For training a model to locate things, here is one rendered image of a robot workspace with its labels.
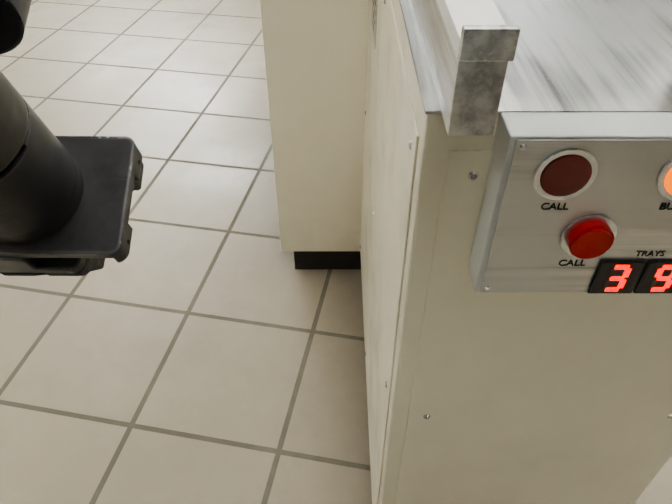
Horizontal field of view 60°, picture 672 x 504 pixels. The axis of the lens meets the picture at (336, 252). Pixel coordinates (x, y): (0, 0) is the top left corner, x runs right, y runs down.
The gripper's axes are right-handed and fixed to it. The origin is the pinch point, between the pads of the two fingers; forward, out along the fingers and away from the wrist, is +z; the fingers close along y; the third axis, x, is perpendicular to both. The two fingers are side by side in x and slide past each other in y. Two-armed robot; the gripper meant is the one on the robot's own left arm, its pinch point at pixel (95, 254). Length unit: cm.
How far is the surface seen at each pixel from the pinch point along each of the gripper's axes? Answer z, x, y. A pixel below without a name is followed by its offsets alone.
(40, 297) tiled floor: 100, -25, 55
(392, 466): 38.8, 12.7, -22.7
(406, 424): 30.5, 8.4, -23.5
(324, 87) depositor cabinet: 58, -55, -13
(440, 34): -4.9, -13.6, -22.2
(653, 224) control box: 1.5, -3.1, -37.5
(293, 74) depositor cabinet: 56, -56, -8
